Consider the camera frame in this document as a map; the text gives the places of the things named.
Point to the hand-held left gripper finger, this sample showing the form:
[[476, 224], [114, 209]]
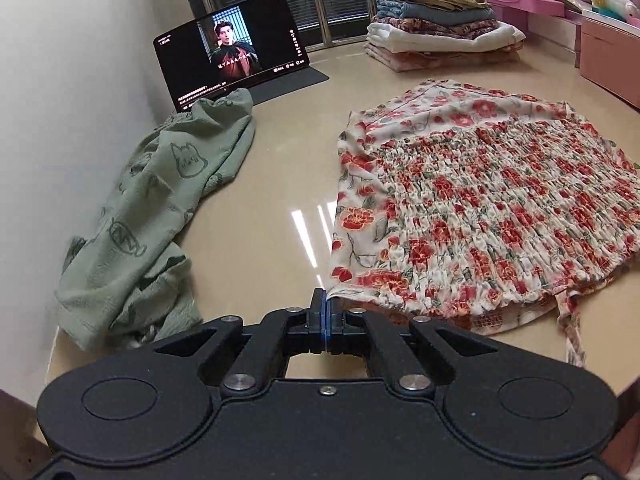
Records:
[[320, 322], [332, 322]]

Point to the red floral dress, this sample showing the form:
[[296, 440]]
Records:
[[475, 200]]

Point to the stack of folded clothes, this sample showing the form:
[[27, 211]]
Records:
[[440, 30]]

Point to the green printed garment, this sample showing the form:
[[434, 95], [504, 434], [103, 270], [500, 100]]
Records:
[[150, 200]]

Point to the dark grey tablet cover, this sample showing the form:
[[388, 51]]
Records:
[[295, 82]]

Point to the black tablet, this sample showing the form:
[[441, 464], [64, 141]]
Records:
[[235, 47]]

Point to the pink step stool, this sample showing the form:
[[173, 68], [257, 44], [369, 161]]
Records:
[[520, 2]]

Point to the salmon pink storage box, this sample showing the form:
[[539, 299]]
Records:
[[612, 55]]

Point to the yellow and white plush toy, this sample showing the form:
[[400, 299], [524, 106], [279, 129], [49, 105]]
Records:
[[612, 2]]

